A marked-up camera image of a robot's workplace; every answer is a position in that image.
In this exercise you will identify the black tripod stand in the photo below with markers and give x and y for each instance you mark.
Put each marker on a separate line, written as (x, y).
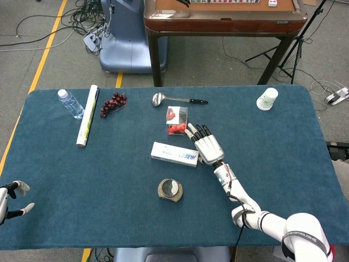
(295, 43)

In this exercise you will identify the dark red grape bunch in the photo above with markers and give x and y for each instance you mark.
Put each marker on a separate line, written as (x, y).
(113, 103)

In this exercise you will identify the white power strip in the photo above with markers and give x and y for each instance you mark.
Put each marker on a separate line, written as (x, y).
(94, 38)

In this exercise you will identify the white toothpaste box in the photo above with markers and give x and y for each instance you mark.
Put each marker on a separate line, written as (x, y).
(174, 154)

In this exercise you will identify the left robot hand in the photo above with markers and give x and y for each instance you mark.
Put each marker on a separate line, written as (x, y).
(8, 199)

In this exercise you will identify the brown mahjong table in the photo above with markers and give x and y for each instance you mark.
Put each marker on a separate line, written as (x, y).
(223, 19)

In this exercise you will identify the round stone ashtray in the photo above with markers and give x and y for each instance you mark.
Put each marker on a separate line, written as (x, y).
(170, 190)

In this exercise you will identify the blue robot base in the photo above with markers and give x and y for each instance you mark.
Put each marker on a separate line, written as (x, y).
(128, 41)

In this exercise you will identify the white paper cup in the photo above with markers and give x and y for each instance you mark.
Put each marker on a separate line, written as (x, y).
(267, 99)

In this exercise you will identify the white rolled wrap tube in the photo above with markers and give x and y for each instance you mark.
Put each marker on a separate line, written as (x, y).
(87, 116)

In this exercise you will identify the clear plastic water bottle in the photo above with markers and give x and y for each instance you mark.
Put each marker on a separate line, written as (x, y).
(71, 105)

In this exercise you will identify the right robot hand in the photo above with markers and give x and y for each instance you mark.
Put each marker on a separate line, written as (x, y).
(207, 147)

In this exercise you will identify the blue grey robot torso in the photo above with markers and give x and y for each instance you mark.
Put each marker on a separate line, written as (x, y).
(171, 254)

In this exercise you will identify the blue table cloth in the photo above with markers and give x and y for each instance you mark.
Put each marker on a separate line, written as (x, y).
(109, 169)

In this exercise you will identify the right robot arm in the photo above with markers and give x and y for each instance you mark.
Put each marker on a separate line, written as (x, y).
(261, 215)

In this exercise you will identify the clear box with red contents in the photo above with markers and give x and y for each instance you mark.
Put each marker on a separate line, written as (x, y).
(177, 121)

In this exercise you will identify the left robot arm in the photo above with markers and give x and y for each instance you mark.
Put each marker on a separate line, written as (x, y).
(2, 202)

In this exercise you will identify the white mahjong tile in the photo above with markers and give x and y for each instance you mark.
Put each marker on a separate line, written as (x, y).
(272, 3)

